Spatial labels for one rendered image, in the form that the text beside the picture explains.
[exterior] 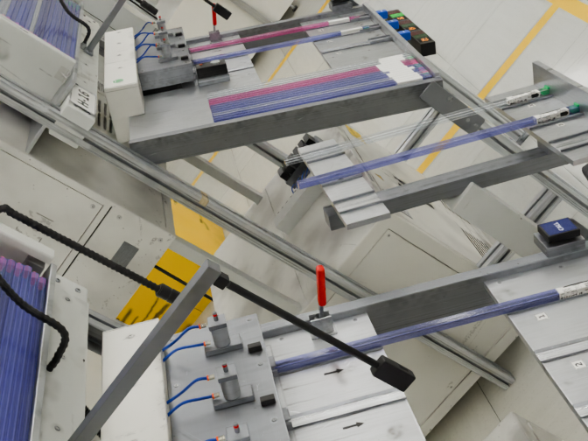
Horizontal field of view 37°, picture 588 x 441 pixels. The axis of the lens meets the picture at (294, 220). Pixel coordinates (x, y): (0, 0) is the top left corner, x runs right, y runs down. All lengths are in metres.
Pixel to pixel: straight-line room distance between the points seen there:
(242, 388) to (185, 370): 0.10
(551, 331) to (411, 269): 1.03
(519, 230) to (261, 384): 0.68
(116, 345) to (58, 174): 0.83
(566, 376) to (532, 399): 1.26
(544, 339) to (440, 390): 1.28
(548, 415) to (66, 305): 1.47
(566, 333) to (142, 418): 0.56
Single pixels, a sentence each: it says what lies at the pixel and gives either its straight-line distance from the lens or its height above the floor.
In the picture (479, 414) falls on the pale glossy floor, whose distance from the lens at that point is 2.55.
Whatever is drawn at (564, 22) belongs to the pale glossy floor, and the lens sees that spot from 3.24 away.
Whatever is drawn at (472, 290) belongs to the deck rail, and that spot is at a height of 0.85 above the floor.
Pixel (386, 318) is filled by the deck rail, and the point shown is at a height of 0.94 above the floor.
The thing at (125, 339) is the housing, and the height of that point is 1.26.
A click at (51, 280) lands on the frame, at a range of 1.18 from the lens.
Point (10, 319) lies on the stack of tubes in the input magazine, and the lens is 1.07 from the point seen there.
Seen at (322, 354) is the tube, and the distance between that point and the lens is 1.22.
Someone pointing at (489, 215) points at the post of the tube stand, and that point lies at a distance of 1.59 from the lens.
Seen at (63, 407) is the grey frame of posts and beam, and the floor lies 1.34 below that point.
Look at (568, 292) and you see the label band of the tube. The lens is 1.30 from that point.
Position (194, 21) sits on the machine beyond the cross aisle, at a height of 0.49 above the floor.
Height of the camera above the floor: 1.64
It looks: 24 degrees down
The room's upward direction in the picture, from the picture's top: 59 degrees counter-clockwise
